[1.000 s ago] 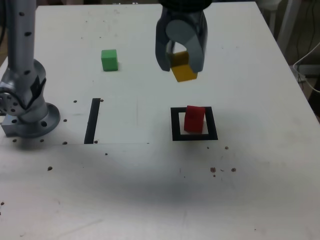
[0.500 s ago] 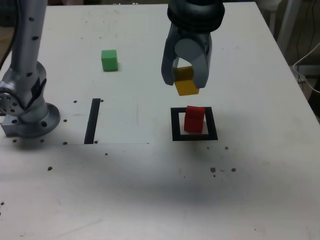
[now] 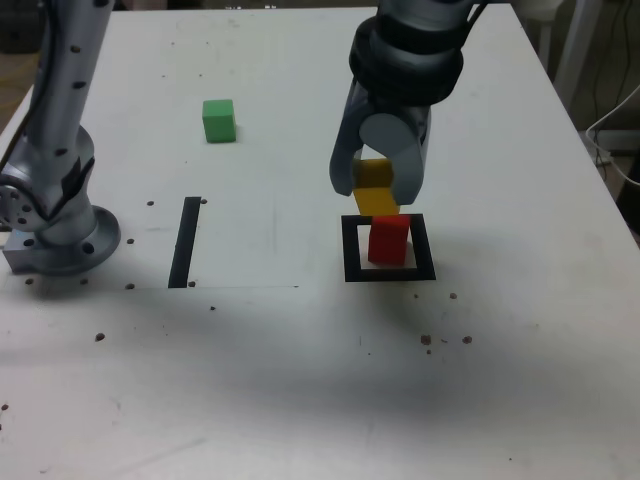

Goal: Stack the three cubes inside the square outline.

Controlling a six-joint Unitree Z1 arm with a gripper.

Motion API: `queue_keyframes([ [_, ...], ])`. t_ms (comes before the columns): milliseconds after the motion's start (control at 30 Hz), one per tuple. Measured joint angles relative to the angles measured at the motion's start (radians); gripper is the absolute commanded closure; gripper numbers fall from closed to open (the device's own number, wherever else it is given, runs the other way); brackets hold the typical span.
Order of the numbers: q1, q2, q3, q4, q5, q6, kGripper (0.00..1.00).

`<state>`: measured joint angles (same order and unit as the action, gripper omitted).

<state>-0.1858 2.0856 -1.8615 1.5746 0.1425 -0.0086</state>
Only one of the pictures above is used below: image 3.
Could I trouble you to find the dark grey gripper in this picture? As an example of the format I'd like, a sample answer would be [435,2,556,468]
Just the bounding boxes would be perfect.
[328,82,433,207]

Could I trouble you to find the yellow cube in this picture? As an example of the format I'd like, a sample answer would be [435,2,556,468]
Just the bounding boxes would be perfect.
[352,158,401,217]

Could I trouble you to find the red cube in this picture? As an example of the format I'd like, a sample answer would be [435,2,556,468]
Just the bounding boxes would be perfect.
[367,213,412,267]

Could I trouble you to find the green cube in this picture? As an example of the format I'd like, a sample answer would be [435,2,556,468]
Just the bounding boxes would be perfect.
[201,98,237,145]

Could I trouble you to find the black tape square outline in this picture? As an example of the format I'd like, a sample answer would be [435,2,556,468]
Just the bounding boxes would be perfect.
[340,213,437,284]

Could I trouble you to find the black tape strip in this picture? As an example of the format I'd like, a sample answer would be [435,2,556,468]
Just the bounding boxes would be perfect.
[167,196,202,290]

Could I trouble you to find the white frame leg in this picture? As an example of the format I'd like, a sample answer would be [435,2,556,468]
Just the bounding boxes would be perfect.
[552,0,604,109]

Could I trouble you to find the white cable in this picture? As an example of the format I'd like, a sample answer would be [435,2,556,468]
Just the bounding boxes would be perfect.
[583,83,640,189]

